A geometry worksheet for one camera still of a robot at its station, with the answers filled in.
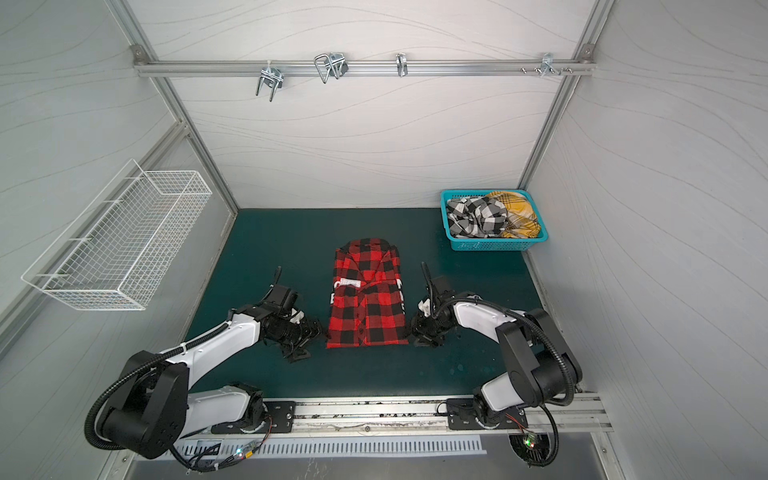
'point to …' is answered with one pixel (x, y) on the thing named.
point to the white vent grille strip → (240, 448)
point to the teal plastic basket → (464, 243)
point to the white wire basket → (110, 256)
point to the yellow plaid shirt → (522, 220)
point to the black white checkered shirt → (476, 217)
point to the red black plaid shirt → (368, 301)
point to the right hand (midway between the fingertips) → (413, 332)
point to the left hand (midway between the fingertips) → (327, 338)
